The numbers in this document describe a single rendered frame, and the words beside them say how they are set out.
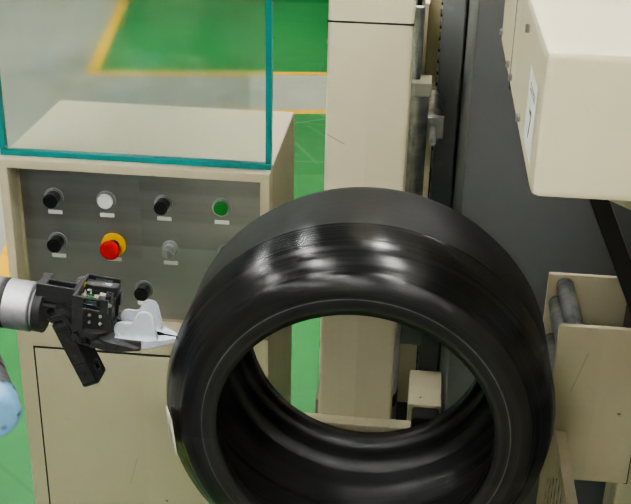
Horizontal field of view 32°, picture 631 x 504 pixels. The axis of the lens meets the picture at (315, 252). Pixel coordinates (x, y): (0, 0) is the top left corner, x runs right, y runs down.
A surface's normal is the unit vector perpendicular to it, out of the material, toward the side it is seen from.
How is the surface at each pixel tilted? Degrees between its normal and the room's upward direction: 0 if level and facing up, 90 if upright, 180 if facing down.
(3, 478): 0
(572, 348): 90
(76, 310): 90
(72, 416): 90
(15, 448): 0
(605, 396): 90
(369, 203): 1
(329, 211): 11
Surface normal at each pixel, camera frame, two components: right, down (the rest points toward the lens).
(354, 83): -0.11, 0.42
